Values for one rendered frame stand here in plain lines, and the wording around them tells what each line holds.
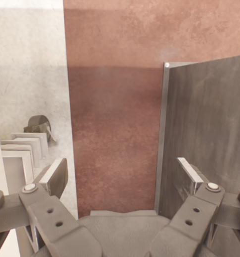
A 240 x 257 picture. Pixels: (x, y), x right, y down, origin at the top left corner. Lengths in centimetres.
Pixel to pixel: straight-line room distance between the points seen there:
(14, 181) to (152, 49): 89
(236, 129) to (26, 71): 100
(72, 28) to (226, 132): 86
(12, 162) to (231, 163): 74
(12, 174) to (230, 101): 79
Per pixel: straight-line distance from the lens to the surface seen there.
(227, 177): 54
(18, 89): 115
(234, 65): 53
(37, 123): 99
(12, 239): 38
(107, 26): 104
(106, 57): 102
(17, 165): 82
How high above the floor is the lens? 102
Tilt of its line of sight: 74 degrees down
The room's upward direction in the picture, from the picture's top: 177 degrees clockwise
